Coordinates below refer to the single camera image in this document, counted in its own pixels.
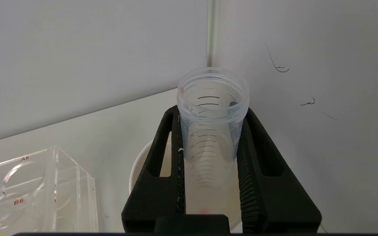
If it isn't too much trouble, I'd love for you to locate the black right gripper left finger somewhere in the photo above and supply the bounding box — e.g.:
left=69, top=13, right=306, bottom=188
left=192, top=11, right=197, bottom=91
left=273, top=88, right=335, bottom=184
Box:
left=121, top=105, right=187, bottom=234

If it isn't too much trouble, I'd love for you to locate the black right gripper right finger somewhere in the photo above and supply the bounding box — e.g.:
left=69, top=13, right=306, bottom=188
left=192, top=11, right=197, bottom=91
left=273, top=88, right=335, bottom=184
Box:
left=237, top=108, right=322, bottom=234

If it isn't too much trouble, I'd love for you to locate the blue and white paper cup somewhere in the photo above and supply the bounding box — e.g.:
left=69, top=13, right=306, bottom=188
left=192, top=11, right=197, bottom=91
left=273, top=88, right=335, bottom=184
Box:
left=129, top=138, right=242, bottom=230

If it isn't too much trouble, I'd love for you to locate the red liquid test tube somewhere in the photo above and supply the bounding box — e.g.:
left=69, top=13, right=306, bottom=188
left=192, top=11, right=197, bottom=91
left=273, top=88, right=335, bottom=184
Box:
left=177, top=67, right=250, bottom=216

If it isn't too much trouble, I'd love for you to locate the clear acrylic test tube rack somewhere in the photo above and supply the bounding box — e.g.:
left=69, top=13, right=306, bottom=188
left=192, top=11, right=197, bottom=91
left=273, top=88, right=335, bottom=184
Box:
left=0, top=146, right=99, bottom=234

